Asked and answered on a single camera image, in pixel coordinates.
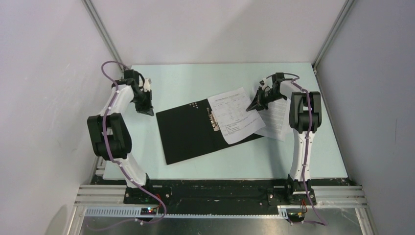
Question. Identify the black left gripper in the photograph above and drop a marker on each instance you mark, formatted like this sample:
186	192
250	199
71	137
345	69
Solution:
147	108

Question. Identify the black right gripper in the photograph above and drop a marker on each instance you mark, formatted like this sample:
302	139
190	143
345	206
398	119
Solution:
258	104

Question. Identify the printed paper sheet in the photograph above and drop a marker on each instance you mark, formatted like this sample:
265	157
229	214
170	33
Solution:
230	112

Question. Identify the red folder with black inside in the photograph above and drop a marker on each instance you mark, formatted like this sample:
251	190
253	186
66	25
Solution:
187	132

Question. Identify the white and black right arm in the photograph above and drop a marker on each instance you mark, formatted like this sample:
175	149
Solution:
305	117

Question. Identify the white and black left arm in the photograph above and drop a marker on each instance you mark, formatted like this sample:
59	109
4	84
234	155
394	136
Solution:
108	131

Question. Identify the lower printed paper sheets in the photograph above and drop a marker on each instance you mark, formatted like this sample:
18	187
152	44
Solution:
276	120

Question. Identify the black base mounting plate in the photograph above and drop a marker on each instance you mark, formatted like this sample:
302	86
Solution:
215	196

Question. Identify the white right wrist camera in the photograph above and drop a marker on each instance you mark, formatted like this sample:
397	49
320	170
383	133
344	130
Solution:
263	85

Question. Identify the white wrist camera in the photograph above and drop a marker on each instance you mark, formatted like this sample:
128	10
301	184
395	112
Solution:
263	85
146	85

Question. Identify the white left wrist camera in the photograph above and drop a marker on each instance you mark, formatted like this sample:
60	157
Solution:
146	85

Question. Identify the aluminium frame rail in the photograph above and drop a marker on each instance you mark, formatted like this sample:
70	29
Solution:
102	31

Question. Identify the white slotted cable duct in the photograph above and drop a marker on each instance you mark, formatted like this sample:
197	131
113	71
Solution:
138	212

